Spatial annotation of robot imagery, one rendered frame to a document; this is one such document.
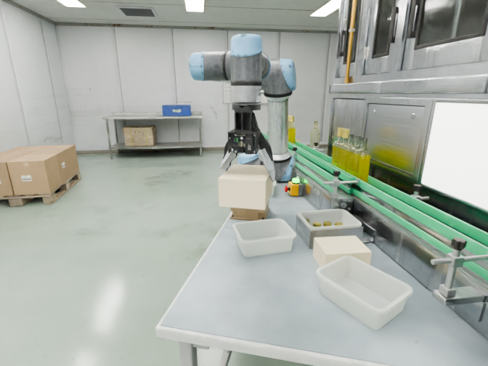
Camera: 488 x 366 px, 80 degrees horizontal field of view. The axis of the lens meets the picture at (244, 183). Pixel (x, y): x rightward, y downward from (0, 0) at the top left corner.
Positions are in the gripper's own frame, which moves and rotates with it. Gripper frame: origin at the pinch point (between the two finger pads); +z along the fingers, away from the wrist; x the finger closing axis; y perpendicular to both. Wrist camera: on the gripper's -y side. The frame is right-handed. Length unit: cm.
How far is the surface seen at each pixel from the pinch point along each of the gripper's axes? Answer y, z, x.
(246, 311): 9.1, 35.9, 1.5
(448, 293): 7, 24, 51
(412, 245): -20, 25, 52
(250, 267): -12.3, 36.1, -1.3
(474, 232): -13, 16, 64
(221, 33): -615, -146, -182
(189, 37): -590, -137, -248
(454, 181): -34, 7, 66
